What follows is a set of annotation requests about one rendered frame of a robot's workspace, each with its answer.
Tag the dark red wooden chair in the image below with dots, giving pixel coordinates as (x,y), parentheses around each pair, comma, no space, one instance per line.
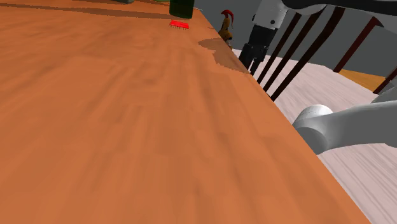
(310,51)

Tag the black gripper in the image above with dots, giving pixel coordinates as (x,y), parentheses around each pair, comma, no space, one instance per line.
(260,38)

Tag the dark green bottle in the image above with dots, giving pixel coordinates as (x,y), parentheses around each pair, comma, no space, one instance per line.
(181,8)

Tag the flat red comb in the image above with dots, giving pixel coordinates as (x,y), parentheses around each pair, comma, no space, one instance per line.
(179,24)

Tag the brown rooster figure red crest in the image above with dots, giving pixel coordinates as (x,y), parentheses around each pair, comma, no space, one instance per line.
(225,29)

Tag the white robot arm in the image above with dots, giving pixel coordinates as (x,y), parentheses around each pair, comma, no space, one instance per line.
(344,127)

